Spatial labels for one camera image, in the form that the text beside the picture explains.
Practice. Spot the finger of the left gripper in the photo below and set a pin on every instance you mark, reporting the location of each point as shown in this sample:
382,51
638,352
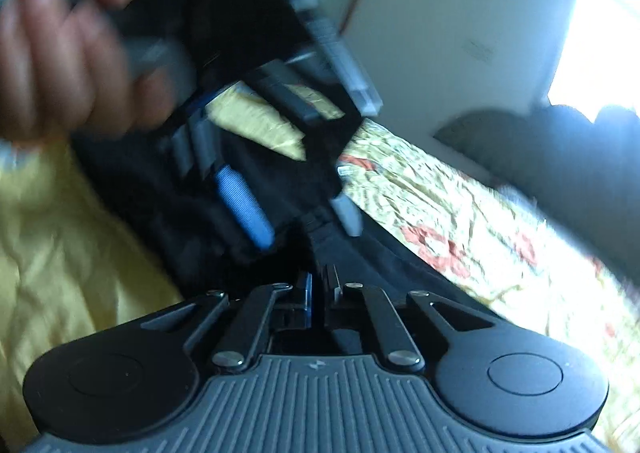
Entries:
236,195
324,138

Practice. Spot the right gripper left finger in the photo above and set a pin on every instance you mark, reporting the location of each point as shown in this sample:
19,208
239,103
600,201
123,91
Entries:
267,310

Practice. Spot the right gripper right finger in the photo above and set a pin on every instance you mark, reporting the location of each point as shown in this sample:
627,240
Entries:
362,319

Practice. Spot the black pants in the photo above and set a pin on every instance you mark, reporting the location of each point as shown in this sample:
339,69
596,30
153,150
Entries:
162,186

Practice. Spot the person left hand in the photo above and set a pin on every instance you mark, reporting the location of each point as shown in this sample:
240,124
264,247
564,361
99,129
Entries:
64,69

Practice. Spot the yellow floral bedspread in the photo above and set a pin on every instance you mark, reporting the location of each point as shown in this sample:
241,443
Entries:
69,268

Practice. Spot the dark upholstered headboard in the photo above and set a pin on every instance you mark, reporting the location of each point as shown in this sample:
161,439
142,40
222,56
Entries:
583,173

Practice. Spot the bright window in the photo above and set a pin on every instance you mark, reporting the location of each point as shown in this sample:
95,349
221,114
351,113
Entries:
599,60

